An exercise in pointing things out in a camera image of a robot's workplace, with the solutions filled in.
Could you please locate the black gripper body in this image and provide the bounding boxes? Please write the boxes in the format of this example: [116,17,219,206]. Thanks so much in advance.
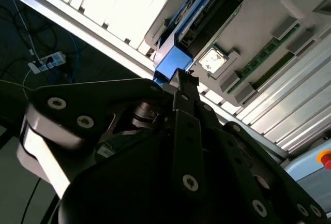
[57,131,223,224]

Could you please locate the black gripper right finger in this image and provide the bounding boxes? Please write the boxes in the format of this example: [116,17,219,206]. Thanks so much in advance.
[189,73,329,224]

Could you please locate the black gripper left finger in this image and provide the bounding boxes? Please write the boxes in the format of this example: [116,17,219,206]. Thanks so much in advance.
[24,69,208,197]

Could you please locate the hard disk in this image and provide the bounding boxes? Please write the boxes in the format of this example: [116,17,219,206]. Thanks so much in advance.
[152,0,266,86]

